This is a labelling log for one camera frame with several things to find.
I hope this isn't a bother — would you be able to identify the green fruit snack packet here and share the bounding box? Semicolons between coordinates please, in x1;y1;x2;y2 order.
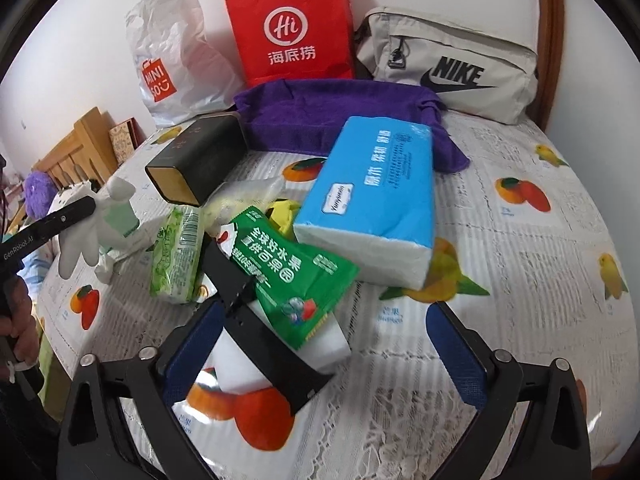
215;206;359;350

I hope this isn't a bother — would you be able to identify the wooden chair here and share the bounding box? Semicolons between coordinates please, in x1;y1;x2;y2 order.
32;107;118;190

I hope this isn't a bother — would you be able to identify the clear bubble wrap bag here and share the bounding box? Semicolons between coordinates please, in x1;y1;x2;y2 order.
202;177;285;232

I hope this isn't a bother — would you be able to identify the purple towel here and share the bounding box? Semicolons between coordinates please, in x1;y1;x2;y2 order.
234;79;470;174

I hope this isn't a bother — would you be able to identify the patterned brown box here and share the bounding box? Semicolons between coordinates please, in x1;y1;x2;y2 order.
108;117;144;166

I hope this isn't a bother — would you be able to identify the beige Nike waist bag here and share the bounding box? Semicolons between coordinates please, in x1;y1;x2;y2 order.
357;6;538;125

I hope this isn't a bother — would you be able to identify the white sponge block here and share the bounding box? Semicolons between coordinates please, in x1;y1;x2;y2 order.
206;300;352;394

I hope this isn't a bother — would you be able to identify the dark green tea tin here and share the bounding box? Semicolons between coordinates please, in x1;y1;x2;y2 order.
144;112;248;207

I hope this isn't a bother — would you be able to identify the yellow black pouch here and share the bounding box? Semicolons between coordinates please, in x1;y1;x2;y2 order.
265;198;300;240

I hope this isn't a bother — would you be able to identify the white Miniso plastic bag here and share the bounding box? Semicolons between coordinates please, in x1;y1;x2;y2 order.
125;0;243;127

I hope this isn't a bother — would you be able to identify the green wet wipes pack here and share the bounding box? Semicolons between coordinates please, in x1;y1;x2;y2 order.
150;206;204;304

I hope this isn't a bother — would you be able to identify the brown wooden door frame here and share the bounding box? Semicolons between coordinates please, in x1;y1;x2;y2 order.
527;0;565;131

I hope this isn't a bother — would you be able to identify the purple plush toy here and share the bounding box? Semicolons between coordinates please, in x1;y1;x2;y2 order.
24;170;58;220

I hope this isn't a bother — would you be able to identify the red Haidilao paper bag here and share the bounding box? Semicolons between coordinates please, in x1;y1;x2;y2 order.
224;0;355;87

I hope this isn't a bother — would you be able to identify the blue tissue pack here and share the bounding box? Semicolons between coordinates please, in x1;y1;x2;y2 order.
293;116;435;289

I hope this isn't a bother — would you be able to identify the person's left hand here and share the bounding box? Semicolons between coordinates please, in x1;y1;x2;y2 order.
1;275;39;365

